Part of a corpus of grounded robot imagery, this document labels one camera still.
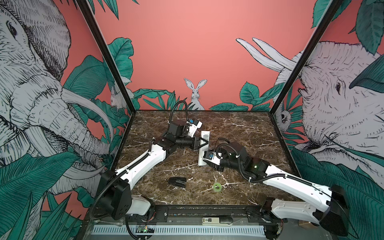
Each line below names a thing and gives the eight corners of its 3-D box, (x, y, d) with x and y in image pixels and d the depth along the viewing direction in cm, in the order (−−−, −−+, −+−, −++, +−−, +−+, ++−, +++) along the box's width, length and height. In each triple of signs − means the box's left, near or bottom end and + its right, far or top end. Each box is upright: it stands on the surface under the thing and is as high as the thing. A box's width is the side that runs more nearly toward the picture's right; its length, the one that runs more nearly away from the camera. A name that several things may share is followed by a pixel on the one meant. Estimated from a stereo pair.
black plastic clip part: (167, 184, 86) (167, 183, 83) (170, 176, 89) (169, 174, 87) (185, 187, 85) (184, 186, 82) (187, 179, 88) (186, 177, 86)
